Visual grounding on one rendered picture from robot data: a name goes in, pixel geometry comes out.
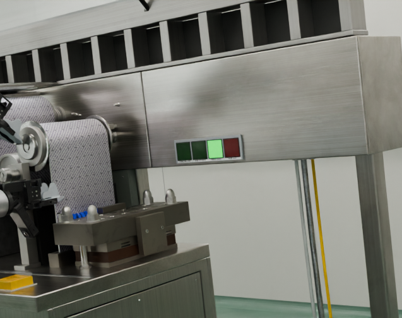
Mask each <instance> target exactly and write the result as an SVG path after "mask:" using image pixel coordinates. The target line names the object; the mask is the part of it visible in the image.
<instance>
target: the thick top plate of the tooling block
mask: <svg viewBox="0 0 402 318"><path fill-rule="evenodd" d="M176 202H177V203H175V204H165V202H154V204H146V205H143V204H139V205H135V206H130V207H127V208H126V209H121V210H118V211H113V212H109V213H104V214H98V215H99V220H100V221H96V222H91V223H87V222H86V221H87V216H85V217H82V218H77V219H73V220H74V222H70V223H61V222H59V223H54V224H53V230H54V240H55V245H82V246H96V245H100V244H104V243H107V242H111V241H115V240H119V239H123V238H126V237H131V236H134V235H137V231H136V220H135V217H138V216H143V215H148V214H151V213H156V212H161V211H163V212H164V218H165V227H169V226H172V225H176V224H180V223H184V222H187V221H190V214H189V203H188V201H176Z"/></svg>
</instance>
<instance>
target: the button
mask: <svg viewBox="0 0 402 318"><path fill-rule="evenodd" d="M31 284H33V278H32V276H27V275H17V274H16V275H12V276H8V277H5V278H1V279H0V289H3V290H14V289H17V288H21V287H23V286H27V285H31Z"/></svg>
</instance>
